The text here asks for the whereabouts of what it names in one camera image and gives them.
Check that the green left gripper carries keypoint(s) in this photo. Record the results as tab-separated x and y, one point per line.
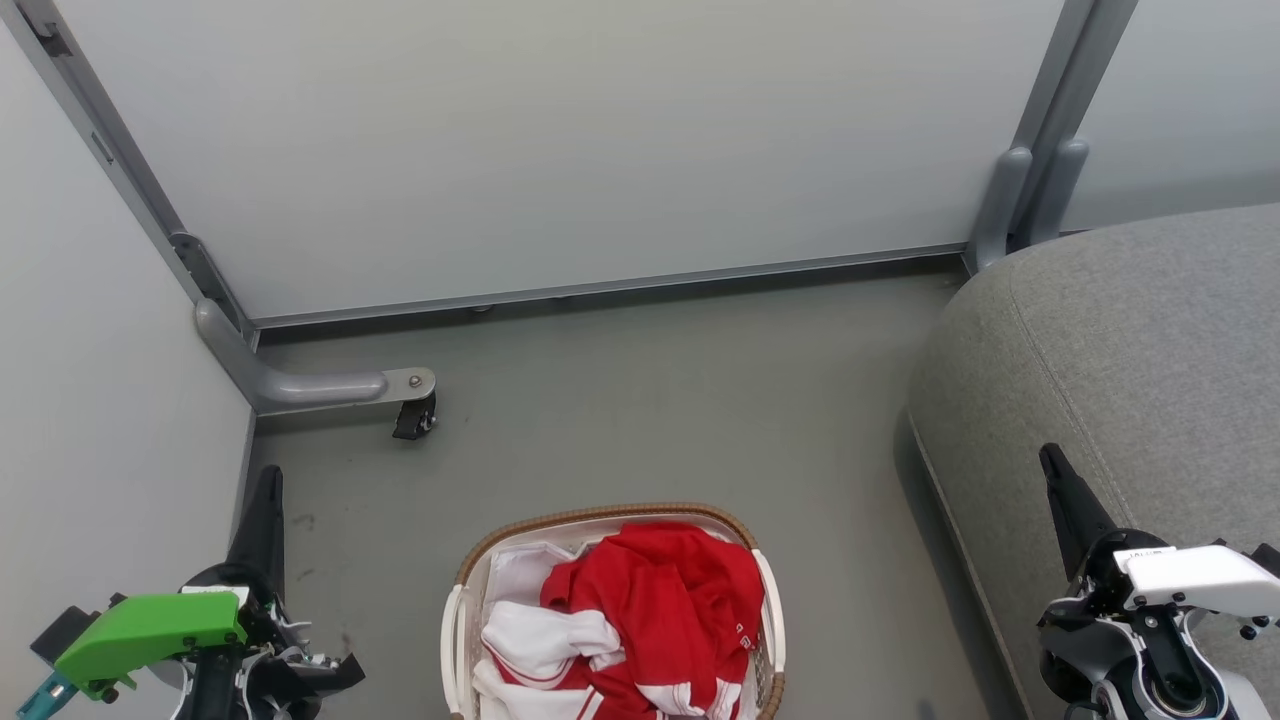
150	630

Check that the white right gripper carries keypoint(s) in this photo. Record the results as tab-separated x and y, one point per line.
1200	580

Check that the red jersey with white panels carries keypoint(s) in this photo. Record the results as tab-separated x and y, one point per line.
540	640

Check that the red jersey with striped cuffs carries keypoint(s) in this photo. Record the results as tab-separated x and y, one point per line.
660	590

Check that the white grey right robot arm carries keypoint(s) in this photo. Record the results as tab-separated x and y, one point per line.
1075	650

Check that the grey fabric sofa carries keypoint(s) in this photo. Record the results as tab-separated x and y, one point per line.
1120	380

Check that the black caster wheel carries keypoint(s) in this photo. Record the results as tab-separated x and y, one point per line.
412	420

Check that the white cloth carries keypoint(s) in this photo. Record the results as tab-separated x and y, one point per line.
520	575

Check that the white laundry basket, wicker rim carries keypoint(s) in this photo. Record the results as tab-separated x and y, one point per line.
770	640

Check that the grey metal foot bracket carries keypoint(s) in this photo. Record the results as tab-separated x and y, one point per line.
320	387

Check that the teal plastic bracket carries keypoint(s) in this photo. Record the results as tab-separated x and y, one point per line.
40	695

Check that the grey metal partition post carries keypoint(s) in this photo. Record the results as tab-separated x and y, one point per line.
1000	200
1060	185

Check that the grey partition corner post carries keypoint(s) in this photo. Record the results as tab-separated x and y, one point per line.
115	150

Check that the grey partition bottom rail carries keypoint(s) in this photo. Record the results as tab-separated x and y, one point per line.
600	285

